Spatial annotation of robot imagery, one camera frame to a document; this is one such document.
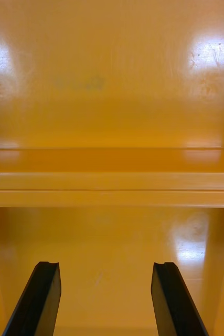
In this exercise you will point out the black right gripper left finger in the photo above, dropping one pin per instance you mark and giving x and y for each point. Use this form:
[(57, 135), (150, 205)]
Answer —
[(35, 302)]

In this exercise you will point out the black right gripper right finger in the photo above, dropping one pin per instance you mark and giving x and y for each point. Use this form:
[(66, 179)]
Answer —
[(174, 302)]

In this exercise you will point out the yellow-orange plastic bin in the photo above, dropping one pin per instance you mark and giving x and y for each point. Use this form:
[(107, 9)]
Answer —
[(111, 78), (111, 241)]

